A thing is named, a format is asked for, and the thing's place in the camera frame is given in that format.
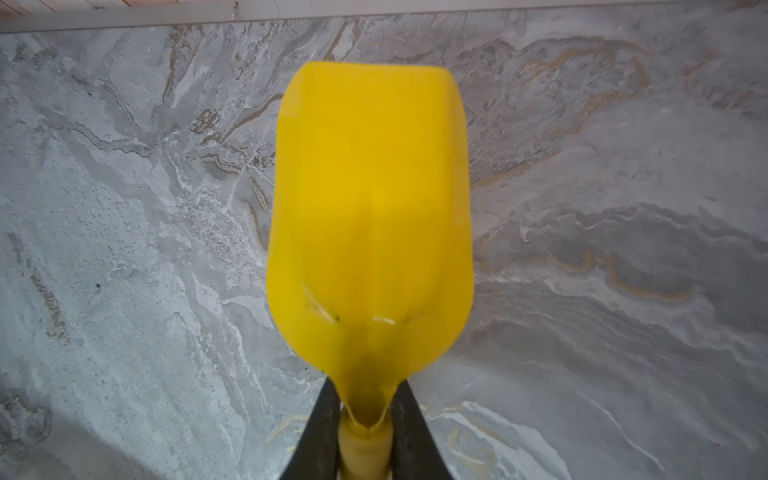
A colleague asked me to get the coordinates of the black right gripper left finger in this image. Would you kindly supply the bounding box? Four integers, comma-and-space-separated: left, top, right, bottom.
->
280, 377, 342, 480

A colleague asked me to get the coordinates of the yellow square shovel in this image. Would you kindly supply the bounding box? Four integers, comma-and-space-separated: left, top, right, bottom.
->
266, 61, 474, 479

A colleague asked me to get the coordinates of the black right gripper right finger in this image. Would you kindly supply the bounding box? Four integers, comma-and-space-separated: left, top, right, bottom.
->
390, 380, 453, 480

